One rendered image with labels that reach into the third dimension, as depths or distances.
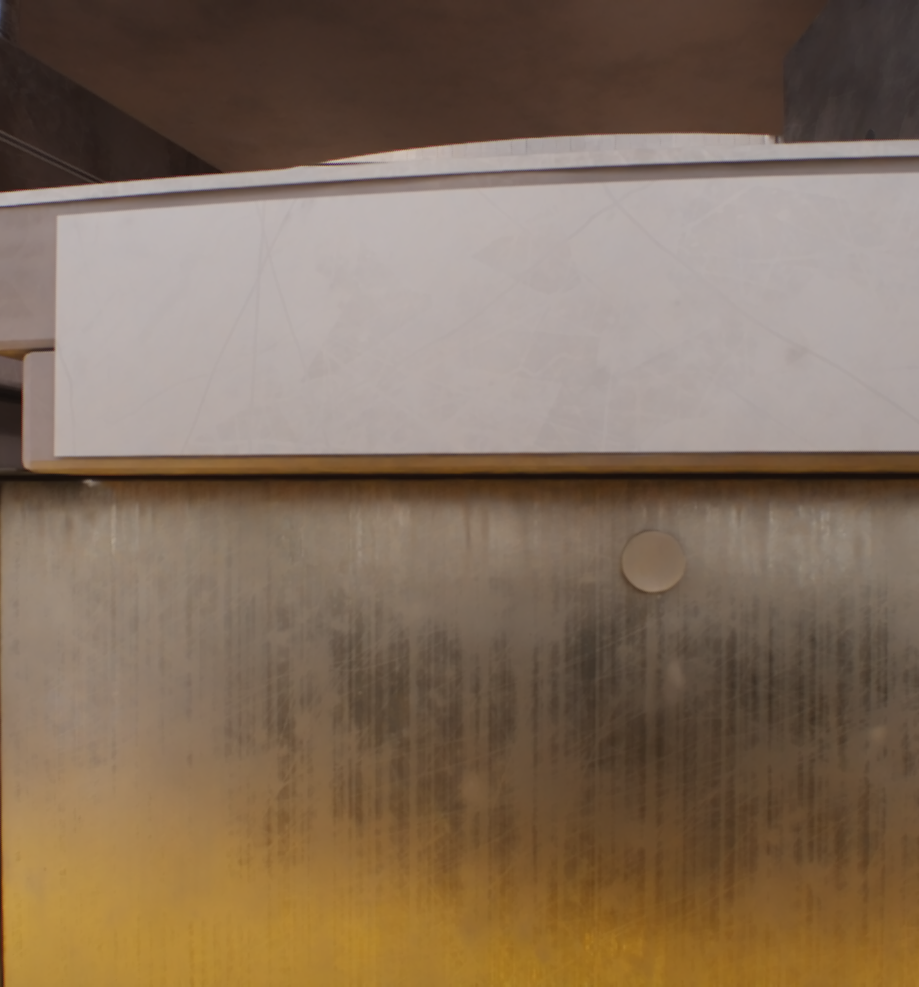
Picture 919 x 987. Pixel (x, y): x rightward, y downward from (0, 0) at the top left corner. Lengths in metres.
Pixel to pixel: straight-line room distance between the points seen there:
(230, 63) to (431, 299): 1.10
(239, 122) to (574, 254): 1.27
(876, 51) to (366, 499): 0.64
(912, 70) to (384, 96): 0.82
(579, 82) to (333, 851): 1.18
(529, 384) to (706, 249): 0.05
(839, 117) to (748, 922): 0.69
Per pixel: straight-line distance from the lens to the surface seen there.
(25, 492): 0.26
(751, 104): 1.41
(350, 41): 1.20
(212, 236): 0.21
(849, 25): 0.82
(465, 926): 0.24
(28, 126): 0.97
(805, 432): 0.19
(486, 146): 4.31
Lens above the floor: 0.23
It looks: level
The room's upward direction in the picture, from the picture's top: straight up
